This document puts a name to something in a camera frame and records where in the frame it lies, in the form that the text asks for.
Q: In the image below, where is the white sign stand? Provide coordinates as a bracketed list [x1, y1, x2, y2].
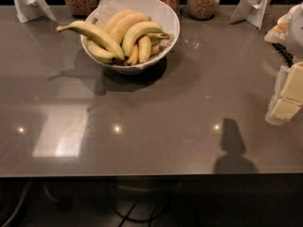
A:
[13, 0, 56, 23]
[230, 0, 272, 29]

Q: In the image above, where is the yellow banana back left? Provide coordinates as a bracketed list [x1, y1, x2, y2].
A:
[102, 9, 134, 32]

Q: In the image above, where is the small yellow banana left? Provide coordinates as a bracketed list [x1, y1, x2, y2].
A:
[127, 44, 139, 65]

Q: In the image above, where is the black cable under table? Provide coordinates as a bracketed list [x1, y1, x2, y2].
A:
[112, 186, 178, 227]

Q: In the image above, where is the glass jar of grains right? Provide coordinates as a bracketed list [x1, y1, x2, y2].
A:
[187, 0, 221, 20]

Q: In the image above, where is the long yellow banana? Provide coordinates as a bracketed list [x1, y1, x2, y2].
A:
[56, 21, 125, 61]

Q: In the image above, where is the black rubber mat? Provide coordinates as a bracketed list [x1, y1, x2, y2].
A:
[273, 44, 294, 67]

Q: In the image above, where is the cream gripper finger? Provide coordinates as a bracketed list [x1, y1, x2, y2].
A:
[265, 97, 301, 126]

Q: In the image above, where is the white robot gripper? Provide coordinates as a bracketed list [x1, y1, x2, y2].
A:
[264, 3, 303, 105]

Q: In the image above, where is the yellow banana lower left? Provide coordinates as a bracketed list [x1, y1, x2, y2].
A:
[85, 39, 116, 64]

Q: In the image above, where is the yellow banana middle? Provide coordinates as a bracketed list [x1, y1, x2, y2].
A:
[110, 12, 151, 44]

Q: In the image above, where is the white sign stand left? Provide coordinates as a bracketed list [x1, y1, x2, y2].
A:
[13, 0, 56, 23]

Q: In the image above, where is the small yellow banana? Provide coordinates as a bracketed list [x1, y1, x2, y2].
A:
[138, 36, 152, 63]
[127, 44, 139, 65]

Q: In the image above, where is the white paper napkin in bowl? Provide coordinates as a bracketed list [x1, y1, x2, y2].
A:
[94, 0, 122, 26]

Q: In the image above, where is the yellow banana curved right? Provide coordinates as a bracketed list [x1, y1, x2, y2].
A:
[122, 21, 168, 58]

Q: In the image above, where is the white ceramic bowl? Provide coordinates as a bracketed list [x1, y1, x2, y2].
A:
[80, 0, 180, 75]

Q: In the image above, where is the white sign stand right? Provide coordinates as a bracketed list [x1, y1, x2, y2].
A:
[230, 0, 272, 29]

